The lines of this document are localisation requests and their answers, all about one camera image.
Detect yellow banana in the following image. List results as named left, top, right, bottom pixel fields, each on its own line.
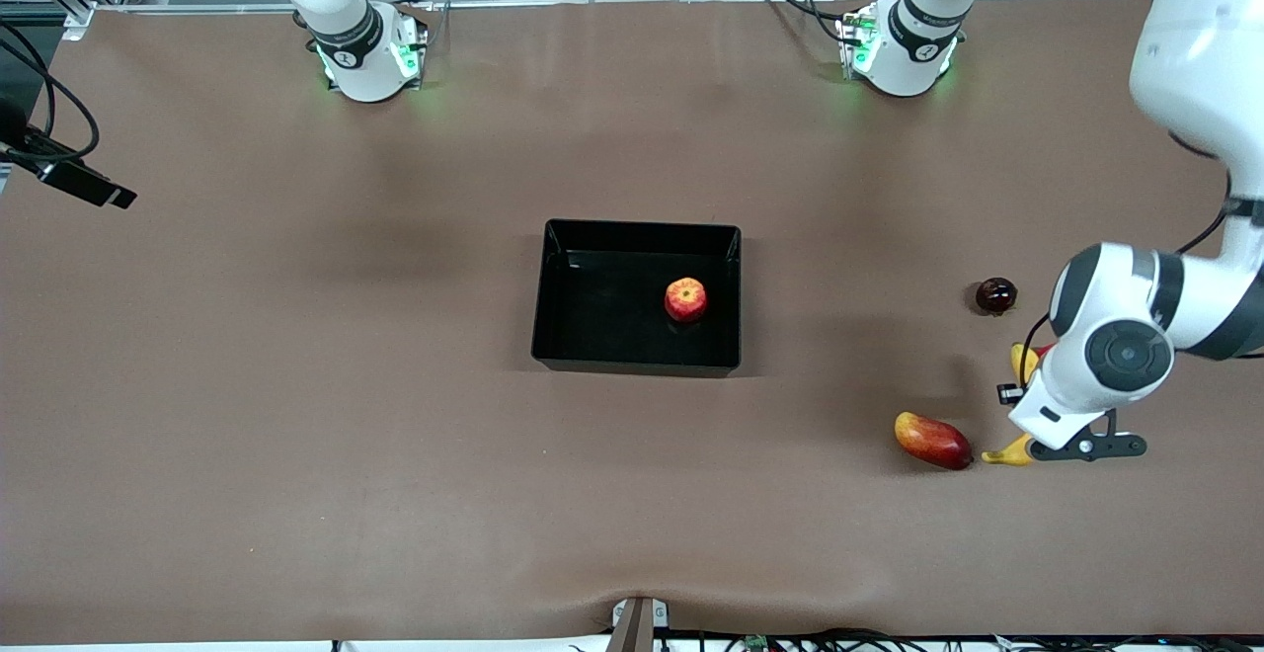
left=981, top=341, right=1043, bottom=467

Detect small red yellow apple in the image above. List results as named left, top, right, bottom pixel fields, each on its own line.
left=664, top=278, right=709, bottom=324

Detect black plastic box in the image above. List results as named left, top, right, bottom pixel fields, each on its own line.
left=530, top=218, right=744, bottom=379

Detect red yellow mango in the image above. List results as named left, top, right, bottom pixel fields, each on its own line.
left=894, top=412, right=976, bottom=471

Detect dark purple plum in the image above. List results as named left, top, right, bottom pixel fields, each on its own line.
left=975, top=278, right=1019, bottom=317

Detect brown table mat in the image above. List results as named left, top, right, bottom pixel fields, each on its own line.
left=0, top=0, right=1264, bottom=645

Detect silver table edge strip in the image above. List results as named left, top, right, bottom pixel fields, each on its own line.
left=61, top=0, right=1146, bottom=17

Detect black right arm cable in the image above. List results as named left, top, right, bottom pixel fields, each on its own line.
left=0, top=0, right=412, bottom=165

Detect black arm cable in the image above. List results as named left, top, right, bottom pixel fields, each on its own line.
left=1020, top=200, right=1240, bottom=362
left=0, top=0, right=412, bottom=165

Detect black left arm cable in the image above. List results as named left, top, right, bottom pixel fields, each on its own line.
left=1020, top=200, right=1240, bottom=362

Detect tangled black cables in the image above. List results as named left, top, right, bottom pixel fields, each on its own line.
left=568, top=627, right=1264, bottom=652

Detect brown post with metal bracket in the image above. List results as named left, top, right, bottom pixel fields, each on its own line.
left=607, top=596, right=672, bottom=652

